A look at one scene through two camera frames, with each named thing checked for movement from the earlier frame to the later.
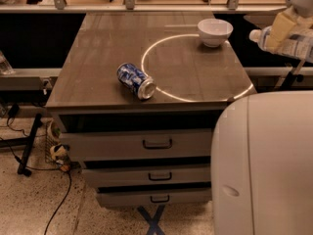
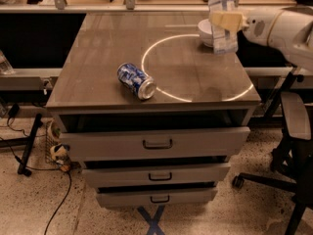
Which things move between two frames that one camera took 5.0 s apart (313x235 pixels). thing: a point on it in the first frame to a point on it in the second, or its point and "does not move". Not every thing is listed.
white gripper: [300, 1] to [258, 27]
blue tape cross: [153, 221] does not move
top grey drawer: [139, 144] does not move
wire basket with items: [55, 152] does not move
